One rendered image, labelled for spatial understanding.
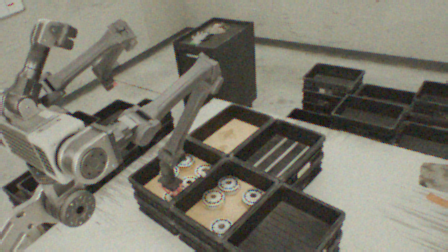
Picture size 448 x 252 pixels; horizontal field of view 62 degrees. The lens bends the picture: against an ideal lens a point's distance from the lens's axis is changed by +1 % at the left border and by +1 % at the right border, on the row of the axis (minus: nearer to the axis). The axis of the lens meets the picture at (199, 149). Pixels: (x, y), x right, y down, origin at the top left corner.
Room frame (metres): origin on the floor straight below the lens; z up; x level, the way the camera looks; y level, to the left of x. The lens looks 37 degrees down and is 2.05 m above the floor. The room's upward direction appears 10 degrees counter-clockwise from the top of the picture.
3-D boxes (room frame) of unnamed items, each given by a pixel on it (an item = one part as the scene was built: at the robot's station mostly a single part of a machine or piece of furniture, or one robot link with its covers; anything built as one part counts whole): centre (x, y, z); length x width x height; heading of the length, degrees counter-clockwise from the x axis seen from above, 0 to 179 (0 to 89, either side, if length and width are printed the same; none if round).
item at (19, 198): (2.17, 1.24, 0.26); 0.40 x 0.30 x 0.23; 136
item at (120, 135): (0.91, 0.24, 1.45); 0.09 x 0.08 x 0.12; 46
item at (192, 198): (1.13, -0.08, 0.87); 0.40 x 0.30 x 0.11; 130
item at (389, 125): (2.02, -1.17, 0.37); 0.40 x 0.30 x 0.45; 46
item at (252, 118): (1.62, -0.19, 0.87); 0.40 x 0.30 x 0.11; 130
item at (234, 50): (3.13, -0.29, 0.45); 0.60 x 0.45 x 0.90; 136
